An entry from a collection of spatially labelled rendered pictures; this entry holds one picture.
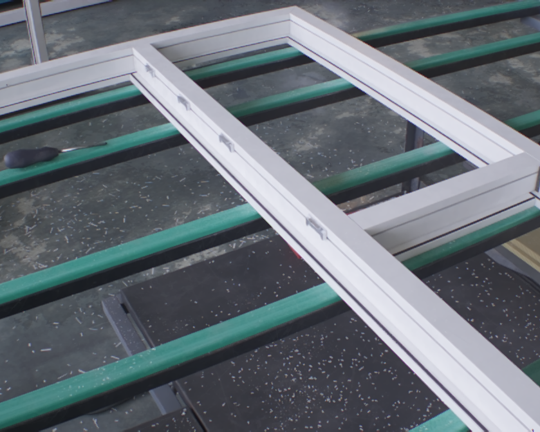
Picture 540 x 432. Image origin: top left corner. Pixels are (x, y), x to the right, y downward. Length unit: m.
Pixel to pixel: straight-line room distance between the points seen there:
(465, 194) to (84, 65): 0.92
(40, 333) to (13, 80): 0.96
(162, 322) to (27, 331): 1.01
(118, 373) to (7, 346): 1.41
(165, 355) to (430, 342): 0.34
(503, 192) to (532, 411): 0.50
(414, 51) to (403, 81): 2.65
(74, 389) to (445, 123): 0.87
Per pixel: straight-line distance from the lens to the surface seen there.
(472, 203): 1.21
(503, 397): 0.87
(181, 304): 1.48
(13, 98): 1.69
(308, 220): 1.09
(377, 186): 1.35
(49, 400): 0.96
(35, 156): 1.43
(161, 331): 1.42
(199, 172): 3.01
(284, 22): 1.89
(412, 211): 1.12
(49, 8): 5.07
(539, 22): 2.34
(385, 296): 0.99
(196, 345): 0.99
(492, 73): 4.01
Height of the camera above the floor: 1.56
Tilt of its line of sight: 34 degrees down
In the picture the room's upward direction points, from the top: 1 degrees counter-clockwise
